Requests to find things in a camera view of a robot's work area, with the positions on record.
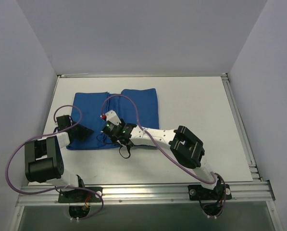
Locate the back aluminium rail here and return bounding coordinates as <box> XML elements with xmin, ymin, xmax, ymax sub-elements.
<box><xmin>58</xmin><ymin>73</ymin><xmax>89</xmax><ymax>78</ymax></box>

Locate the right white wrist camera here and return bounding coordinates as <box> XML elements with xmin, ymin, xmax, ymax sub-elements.
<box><xmin>100</xmin><ymin>110</ymin><xmax>122</xmax><ymax>125</ymax></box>

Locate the front aluminium rail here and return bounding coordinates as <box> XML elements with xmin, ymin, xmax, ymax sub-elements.
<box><xmin>16</xmin><ymin>181</ymin><xmax>275</xmax><ymax>206</ymax></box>

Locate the blue surgical cloth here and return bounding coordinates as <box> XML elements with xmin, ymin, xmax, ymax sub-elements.
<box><xmin>67</xmin><ymin>88</ymin><xmax>159</xmax><ymax>151</ymax></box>

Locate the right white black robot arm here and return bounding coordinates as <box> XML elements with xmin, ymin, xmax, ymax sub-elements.
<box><xmin>101</xmin><ymin>121</ymin><xmax>220</xmax><ymax>199</ymax></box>

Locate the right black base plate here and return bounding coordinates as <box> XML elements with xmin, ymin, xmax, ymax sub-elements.
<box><xmin>188</xmin><ymin>184</ymin><xmax>232</xmax><ymax>201</ymax></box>

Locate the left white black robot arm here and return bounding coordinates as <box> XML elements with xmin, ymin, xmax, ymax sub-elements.
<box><xmin>24</xmin><ymin>115</ymin><xmax>94</xmax><ymax>202</ymax></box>

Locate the thin black wire loop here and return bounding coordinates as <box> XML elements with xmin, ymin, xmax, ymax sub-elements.
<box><xmin>96</xmin><ymin>133</ymin><xmax>136</xmax><ymax>159</ymax></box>

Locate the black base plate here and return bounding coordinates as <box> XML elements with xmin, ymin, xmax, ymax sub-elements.
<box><xmin>188</xmin><ymin>184</ymin><xmax>232</xmax><ymax>201</ymax></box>
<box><xmin>58</xmin><ymin>188</ymin><xmax>101</xmax><ymax>204</ymax></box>

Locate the purple cable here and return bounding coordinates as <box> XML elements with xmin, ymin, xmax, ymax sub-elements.
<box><xmin>101</xmin><ymin>94</ymin><xmax>227</xmax><ymax>217</ymax></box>
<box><xmin>5</xmin><ymin>104</ymin><xmax>104</xmax><ymax>221</ymax></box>

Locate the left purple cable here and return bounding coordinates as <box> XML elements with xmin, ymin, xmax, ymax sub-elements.
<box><xmin>5</xmin><ymin>104</ymin><xmax>104</xmax><ymax>221</ymax></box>

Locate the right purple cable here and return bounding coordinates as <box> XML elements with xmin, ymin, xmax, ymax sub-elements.
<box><xmin>101</xmin><ymin>94</ymin><xmax>227</xmax><ymax>217</ymax></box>

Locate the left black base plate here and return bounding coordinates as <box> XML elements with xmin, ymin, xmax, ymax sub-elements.
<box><xmin>58</xmin><ymin>188</ymin><xmax>101</xmax><ymax>204</ymax></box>

